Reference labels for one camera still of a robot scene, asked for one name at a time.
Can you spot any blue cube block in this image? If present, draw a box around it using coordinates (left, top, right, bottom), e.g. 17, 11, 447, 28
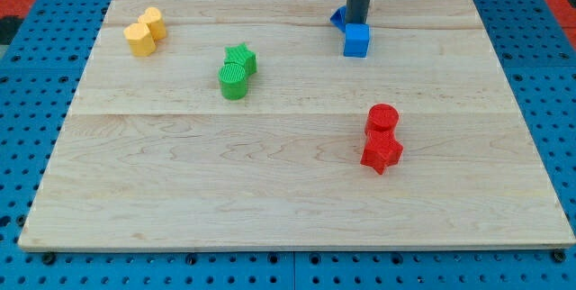
343, 23, 370, 58

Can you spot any green cylinder block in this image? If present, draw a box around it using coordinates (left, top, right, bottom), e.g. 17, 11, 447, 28
219, 63, 248, 100

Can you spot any light wooden board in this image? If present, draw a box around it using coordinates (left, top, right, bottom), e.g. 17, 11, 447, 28
18, 0, 575, 252

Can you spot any green star block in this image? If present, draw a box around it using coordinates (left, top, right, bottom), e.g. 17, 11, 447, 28
224, 42, 257, 76

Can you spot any red cylinder block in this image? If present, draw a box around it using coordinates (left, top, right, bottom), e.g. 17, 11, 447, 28
364, 104, 400, 133

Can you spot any red star block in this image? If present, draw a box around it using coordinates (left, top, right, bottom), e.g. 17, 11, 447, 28
360, 130, 403, 175

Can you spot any blue triangle block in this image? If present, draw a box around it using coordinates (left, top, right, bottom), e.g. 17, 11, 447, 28
329, 5, 347, 33

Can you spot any yellow pentagon block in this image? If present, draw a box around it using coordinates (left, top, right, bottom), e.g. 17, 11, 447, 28
123, 23, 157, 57

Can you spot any yellow heart block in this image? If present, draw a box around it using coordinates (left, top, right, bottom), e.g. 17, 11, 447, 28
138, 6, 167, 41

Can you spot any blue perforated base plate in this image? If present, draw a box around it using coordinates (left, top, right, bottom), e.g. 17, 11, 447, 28
1, 0, 575, 289

